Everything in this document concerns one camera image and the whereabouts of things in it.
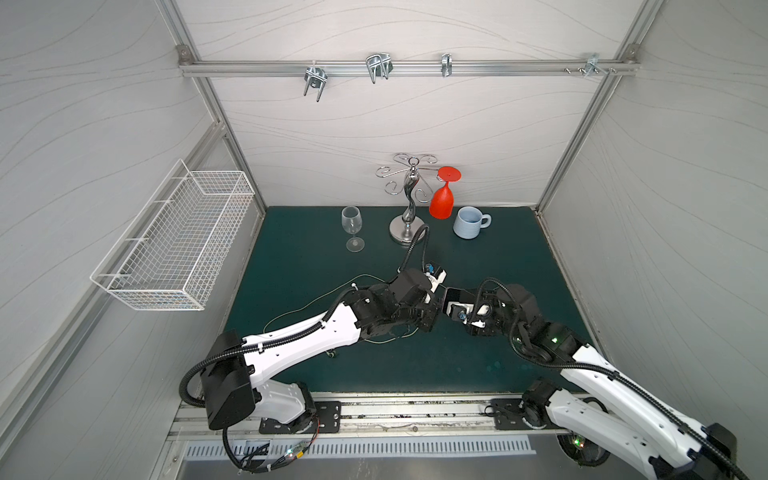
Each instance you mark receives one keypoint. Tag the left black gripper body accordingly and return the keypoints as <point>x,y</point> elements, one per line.
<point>430,312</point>

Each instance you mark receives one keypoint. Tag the left arm base wiring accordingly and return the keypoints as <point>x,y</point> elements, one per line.
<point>270,450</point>

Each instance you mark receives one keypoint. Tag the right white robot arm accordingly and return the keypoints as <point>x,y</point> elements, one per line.
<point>617,415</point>

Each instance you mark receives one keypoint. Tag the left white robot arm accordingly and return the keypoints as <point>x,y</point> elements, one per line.
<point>237,378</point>

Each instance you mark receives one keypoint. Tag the chrome glass holder stand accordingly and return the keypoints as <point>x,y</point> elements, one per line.
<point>403,228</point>

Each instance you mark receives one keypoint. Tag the light blue ceramic mug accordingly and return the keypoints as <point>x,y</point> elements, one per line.
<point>469,222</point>

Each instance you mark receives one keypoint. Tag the red plastic goblet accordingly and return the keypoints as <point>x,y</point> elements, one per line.
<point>442,202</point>

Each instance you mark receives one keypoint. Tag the clear wine glass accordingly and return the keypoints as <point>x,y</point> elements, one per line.
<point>351,220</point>

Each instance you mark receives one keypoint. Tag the metal u-bolt clamp middle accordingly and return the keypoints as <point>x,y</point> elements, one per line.
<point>379,65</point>

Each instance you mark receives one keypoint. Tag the metal u-bolt clamp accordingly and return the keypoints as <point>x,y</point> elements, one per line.
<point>315,78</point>
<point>379,65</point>

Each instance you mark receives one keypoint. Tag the metal hook clamp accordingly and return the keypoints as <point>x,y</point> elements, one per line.
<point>446,65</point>

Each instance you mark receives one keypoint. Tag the metal u-bolt clamp left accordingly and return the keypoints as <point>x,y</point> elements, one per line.
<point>315,78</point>

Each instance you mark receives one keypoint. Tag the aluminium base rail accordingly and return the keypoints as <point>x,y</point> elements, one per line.
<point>372,415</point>

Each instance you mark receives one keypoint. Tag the white wire basket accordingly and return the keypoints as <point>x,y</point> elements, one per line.
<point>170,255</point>

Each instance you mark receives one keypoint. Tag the metal bracket clamp right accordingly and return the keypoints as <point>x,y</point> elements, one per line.
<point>592,67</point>

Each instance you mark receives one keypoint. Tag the aluminium crossbar rail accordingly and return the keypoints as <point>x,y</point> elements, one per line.
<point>401,68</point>

